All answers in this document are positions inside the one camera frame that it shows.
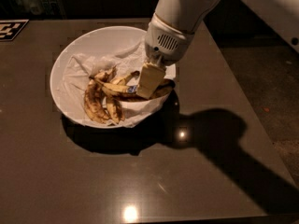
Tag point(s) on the middle spotted banana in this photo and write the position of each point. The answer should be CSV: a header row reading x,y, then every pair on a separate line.
x,y
113,106

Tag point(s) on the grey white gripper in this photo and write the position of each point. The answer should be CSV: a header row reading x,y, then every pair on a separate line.
x,y
164,44

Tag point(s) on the white paper towel liner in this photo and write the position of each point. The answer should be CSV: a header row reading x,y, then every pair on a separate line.
x,y
78,72

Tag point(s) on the white round bowl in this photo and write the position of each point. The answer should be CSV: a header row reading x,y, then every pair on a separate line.
x,y
99,41

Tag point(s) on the black white fiducial marker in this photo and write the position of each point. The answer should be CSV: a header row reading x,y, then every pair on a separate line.
x,y
9,29

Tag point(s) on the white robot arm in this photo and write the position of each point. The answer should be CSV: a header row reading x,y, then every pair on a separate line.
x,y
174,23

